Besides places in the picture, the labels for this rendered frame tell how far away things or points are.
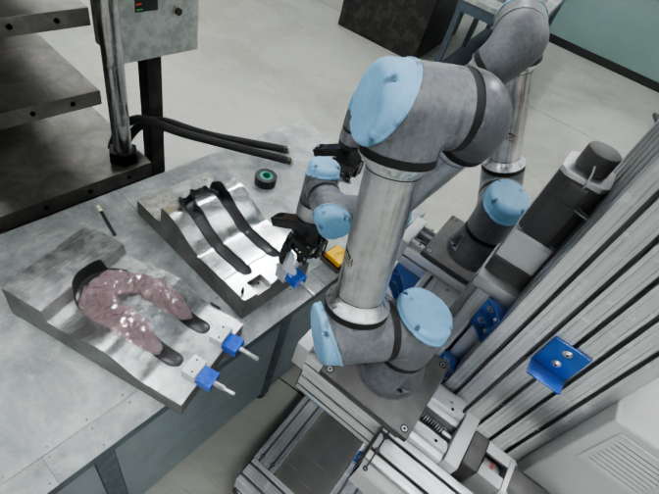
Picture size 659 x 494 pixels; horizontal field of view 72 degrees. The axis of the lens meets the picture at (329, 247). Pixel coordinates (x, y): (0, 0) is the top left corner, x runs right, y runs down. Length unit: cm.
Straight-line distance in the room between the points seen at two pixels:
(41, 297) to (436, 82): 99
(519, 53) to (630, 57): 638
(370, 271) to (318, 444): 119
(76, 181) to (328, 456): 129
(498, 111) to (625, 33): 673
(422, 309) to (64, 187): 123
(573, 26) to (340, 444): 647
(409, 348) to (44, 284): 87
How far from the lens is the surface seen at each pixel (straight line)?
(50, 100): 161
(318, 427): 185
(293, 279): 123
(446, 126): 63
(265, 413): 206
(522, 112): 126
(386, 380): 97
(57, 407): 123
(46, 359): 129
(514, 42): 107
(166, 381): 116
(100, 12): 150
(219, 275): 128
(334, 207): 93
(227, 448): 200
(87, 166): 176
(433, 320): 86
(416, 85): 60
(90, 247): 133
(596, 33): 739
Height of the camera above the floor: 190
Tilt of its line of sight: 46 degrees down
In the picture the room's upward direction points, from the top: 20 degrees clockwise
